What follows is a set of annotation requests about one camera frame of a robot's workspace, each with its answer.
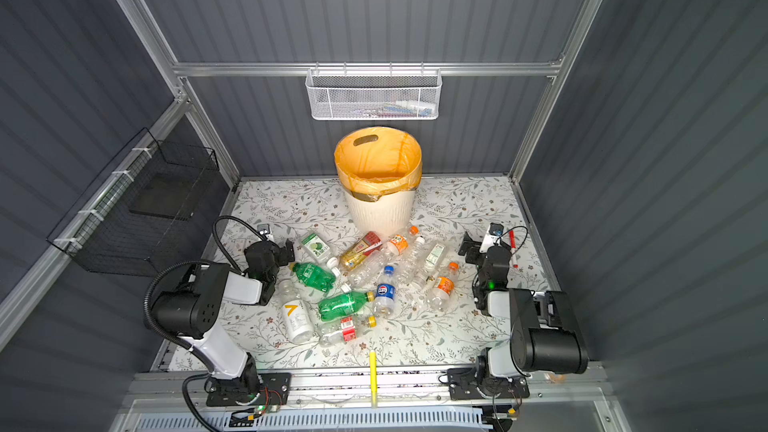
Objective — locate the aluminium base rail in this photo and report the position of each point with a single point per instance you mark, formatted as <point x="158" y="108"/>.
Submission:
<point x="392" y="386"/>

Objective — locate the pepsi bottle blue cap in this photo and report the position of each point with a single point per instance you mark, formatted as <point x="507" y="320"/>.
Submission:
<point x="385" y="292"/>

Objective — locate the white bottle yellow logo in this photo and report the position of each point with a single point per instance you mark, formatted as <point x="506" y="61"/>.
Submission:
<point x="296" y="315"/>

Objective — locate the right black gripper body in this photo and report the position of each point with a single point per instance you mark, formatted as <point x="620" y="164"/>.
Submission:
<point x="475" y="250"/>

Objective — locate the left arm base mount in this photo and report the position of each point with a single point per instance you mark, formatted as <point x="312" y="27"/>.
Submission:
<point x="266" y="389"/>

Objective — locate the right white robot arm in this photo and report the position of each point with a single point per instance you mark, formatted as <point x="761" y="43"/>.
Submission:
<point x="544" y="334"/>

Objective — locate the black wire mesh basket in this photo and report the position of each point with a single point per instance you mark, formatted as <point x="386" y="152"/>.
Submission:
<point x="149" y="214"/>

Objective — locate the red marker pen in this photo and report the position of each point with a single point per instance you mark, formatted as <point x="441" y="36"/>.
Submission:
<point x="512" y="239"/>

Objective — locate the orange label bottle orange cap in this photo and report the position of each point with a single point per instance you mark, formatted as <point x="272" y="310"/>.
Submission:
<point x="401" y="241"/>

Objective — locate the white bottle in basket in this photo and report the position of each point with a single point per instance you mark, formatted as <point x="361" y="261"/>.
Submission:
<point x="419" y="108"/>

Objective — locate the yellow marker on rail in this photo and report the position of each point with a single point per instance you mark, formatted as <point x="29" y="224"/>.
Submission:
<point x="373" y="379"/>

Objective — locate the orange bin liner bag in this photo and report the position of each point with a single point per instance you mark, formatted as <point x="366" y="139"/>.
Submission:
<point x="375" y="162"/>

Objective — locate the clear bottle white cap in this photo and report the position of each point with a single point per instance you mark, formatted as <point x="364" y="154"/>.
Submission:
<point x="408" y="262"/>

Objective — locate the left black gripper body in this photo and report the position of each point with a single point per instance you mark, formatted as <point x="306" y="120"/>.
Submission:
<point x="282" y="253"/>

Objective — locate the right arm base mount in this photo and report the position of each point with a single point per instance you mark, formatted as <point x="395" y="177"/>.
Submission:
<point x="467" y="383"/>

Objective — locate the clear bottle red label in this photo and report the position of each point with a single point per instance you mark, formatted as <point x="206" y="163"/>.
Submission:
<point x="345" y="330"/>

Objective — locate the clear bottle green label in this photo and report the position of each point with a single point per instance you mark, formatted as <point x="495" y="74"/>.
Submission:
<point x="429" y="260"/>

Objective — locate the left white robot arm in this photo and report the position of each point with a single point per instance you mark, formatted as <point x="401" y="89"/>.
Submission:
<point x="182" y="304"/>

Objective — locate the white ribbed cable tray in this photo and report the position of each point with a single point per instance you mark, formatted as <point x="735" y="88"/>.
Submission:
<point x="380" y="419"/>

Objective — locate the white wire mesh basket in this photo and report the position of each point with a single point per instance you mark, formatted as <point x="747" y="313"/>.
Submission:
<point x="370" y="96"/>

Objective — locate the clear long bottle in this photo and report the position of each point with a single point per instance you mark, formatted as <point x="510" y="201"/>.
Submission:
<point x="365" y="276"/>

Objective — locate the green soda bottle yellow cap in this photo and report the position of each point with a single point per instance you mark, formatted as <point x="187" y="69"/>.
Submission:
<point x="343" y="305"/>

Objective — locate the white plastic waste bin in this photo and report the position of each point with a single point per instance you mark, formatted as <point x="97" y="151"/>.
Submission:
<point x="381" y="207"/>

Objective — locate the yellow tea bottle red label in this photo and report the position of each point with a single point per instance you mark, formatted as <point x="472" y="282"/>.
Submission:
<point x="359" y="252"/>

